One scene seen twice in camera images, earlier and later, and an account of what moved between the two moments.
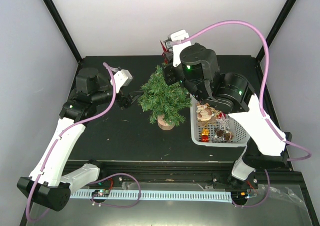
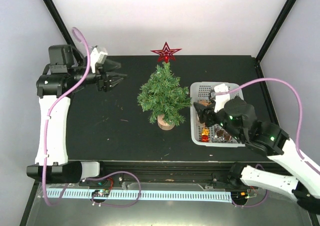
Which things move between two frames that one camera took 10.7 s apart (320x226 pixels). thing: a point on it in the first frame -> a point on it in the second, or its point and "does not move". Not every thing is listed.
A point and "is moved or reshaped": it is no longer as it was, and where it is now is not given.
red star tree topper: [165, 51] is moved or reshaped
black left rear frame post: [60, 20] does not move
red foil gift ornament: [205, 138] does not move
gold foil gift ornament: [205, 132] does not move
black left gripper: [126, 100] -> [104, 82]
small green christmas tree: [169, 102] does not move
